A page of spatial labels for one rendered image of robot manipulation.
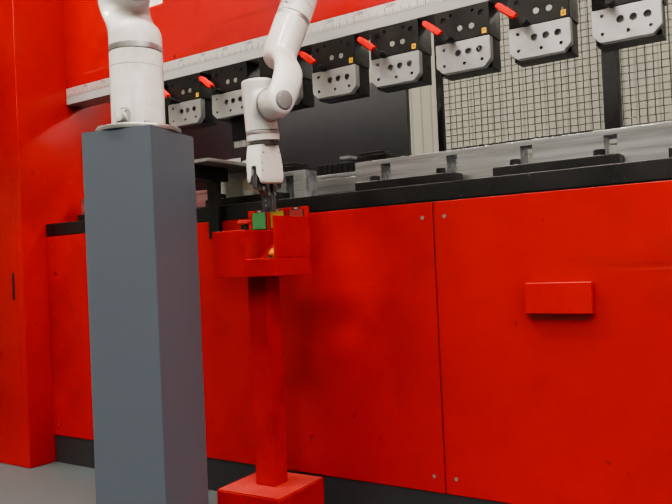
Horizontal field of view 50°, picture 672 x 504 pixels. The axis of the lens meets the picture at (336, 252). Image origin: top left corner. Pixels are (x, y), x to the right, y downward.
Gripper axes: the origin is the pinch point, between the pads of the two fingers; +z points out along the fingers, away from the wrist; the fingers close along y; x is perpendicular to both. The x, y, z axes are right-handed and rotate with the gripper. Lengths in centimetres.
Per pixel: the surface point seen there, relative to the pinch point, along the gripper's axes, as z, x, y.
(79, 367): 51, -103, -18
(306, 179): -6.9, -9.4, -32.6
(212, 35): -57, -43, -36
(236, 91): -37, -34, -34
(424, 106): -64, -97, -325
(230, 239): 8.1, -9.0, 5.8
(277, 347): 37.3, -2.1, -0.5
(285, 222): 5.0, 4.9, 0.5
